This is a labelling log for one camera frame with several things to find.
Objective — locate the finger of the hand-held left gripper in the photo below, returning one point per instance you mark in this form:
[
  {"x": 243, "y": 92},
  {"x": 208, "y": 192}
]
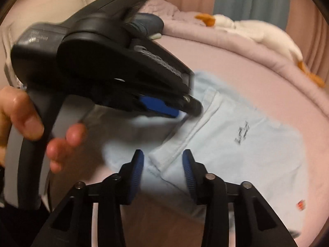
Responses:
[
  {"x": 159, "y": 107},
  {"x": 195, "y": 106}
]

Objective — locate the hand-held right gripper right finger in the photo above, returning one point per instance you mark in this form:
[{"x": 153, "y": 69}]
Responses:
[{"x": 189, "y": 175}]

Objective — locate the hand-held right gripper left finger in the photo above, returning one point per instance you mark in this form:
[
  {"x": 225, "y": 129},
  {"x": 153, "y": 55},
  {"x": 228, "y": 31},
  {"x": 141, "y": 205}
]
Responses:
[{"x": 137, "y": 175}]

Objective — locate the light blue strawberry print pants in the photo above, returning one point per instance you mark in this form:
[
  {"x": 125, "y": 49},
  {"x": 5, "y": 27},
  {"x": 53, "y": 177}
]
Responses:
[{"x": 231, "y": 146}]

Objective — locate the person's left hand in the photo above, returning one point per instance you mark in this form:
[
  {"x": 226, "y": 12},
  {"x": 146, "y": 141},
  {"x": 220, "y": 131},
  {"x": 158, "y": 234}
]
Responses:
[{"x": 25, "y": 118}]

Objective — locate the folded dark blue jeans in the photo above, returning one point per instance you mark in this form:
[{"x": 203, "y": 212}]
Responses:
[{"x": 151, "y": 24}]

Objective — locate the purple quilt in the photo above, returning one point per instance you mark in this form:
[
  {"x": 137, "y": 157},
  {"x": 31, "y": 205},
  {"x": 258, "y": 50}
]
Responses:
[{"x": 180, "y": 28}]

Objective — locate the white goose plush toy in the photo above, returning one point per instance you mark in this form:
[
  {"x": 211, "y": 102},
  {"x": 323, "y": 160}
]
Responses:
[{"x": 257, "y": 30}]

